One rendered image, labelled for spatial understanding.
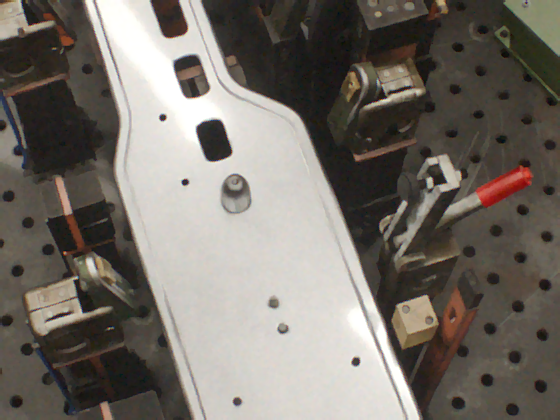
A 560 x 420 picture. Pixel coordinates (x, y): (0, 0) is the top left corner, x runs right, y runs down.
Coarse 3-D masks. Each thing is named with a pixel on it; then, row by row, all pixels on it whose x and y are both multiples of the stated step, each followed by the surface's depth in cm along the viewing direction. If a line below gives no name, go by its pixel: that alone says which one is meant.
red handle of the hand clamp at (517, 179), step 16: (512, 176) 115; (528, 176) 115; (480, 192) 117; (496, 192) 116; (512, 192) 116; (448, 208) 118; (464, 208) 118; (480, 208) 118; (448, 224) 119; (400, 240) 120
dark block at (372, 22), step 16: (352, 0) 127; (368, 0) 126; (384, 0) 126; (400, 0) 126; (416, 0) 126; (352, 16) 130; (368, 16) 125; (384, 16) 125; (400, 16) 125; (416, 16) 125; (368, 32) 125; (384, 32) 126; (400, 32) 127; (416, 32) 129; (352, 48) 136; (368, 48) 128; (384, 48) 129; (400, 48) 131; (336, 160) 164
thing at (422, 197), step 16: (432, 160) 108; (448, 160) 108; (400, 176) 108; (432, 176) 109; (448, 176) 107; (464, 176) 109; (400, 192) 108; (416, 192) 107; (432, 192) 111; (448, 192) 107; (400, 208) 117; (416, 208) 115; (432, 208) 110; (400, 224) 119; (416, 224) 114; (432, 224) 114; (416, 240) 117; (400, 256) 120
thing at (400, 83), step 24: (384, 72) 128; (408, 72) 128; (384, 96) 128; (408, 96) 127; (360, 120) 129; (384, 120) 130; (408, 120) 133; (360, 144) 134; (384, 144) 136; (408, 144) 138; (336, 168) 149; (360, 168) 141; (384, 168) 144; (336, 192) 154; (360, 192) 148; (384, 192) 151; (360, 216) 154; (384, 216) 157; (360, 240) 160
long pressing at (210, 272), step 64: (128, 0) 140; (192, 0) 139; (128, 64) 136; (128, 128) 133; (192, 128) 133; (256, 128) 133; (128, 192) 130; (192, 192) 130; (256, 192) 130; (320, 192) 130; (192, 256) 127; (256, 256) 127; (320, 256) 127; (192, 320) 124; (256, 320) 124; (320, 320) 124; (384, 320) 124; (192, 384) 122; (256, 384) 121; (320, 384) 121; (384, 384) 122
